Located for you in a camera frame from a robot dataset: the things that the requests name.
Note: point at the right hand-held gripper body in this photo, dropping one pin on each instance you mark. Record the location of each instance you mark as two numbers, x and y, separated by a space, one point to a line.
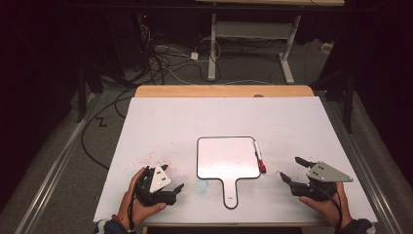
324 172

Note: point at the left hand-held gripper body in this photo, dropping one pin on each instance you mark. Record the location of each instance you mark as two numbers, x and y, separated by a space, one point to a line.
159 178

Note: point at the red whiteboard marker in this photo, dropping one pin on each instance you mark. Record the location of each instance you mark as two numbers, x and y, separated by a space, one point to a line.
258 154

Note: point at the person's right hand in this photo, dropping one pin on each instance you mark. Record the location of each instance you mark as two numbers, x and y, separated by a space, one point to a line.
328 211

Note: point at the person's left hand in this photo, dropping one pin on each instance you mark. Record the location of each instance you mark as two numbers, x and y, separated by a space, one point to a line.
138 213

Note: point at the white table cover sheet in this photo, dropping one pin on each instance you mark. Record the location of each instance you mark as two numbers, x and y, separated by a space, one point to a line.
211 117

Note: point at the black stand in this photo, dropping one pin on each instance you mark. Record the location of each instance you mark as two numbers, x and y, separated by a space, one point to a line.
81 97

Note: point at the white power adapter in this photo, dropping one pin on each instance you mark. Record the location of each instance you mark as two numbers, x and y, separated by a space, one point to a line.
194 56

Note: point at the white-framed desk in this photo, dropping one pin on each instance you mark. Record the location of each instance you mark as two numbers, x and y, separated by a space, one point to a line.
250 30

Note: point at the grey metal floor rail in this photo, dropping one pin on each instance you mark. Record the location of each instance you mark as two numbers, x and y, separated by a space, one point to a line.
363 169
58 162

